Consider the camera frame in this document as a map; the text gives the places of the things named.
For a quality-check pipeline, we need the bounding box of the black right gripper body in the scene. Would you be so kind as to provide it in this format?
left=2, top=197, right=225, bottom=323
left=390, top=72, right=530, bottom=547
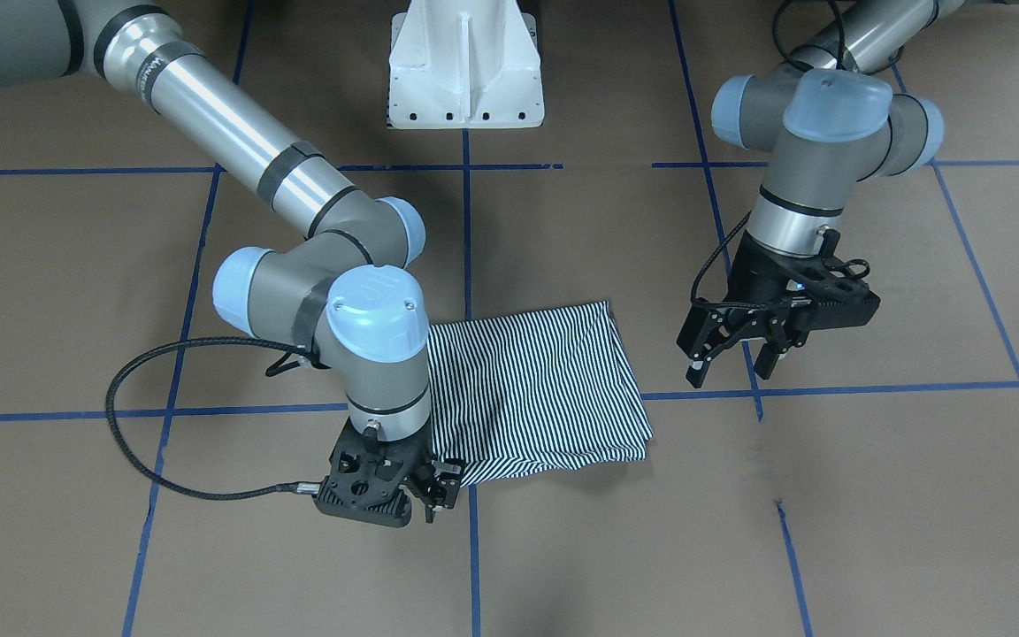
left=329, top=419, right=464, bottom=515

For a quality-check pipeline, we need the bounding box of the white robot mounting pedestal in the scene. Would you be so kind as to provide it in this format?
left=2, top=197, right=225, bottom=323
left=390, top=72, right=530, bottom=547
left=386, top=1, right=546, bottom=130

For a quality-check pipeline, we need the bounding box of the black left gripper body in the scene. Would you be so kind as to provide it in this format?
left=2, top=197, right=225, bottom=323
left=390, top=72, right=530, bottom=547
left=677, top=233, right=816, bottom=365

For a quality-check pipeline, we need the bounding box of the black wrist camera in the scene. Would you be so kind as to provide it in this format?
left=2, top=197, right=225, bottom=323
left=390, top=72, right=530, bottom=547
left=312, top=450, right=412, bottom=528
left=790, top=257, right=881, bottom=332

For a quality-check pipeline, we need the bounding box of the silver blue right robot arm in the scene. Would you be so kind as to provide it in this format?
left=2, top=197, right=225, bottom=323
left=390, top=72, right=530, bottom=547
left=0, top=77, right=323, bottom=544

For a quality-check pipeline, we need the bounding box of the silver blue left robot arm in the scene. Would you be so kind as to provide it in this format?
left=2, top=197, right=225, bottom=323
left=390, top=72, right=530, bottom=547
left=677, top=1, right=960, bottom=388

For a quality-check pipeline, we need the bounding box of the navy white striped polo shirt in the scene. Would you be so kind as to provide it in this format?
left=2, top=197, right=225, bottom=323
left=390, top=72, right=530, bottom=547
left=428, top=301, right=654, bottom=487

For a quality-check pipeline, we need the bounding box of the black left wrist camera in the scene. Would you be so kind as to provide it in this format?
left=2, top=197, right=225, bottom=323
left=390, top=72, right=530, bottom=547
left=790, top=257, right=881, bottom=332

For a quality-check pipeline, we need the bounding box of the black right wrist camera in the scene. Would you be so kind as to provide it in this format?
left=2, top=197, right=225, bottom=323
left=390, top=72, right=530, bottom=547
left=312, top=450, right=412, bottom=528

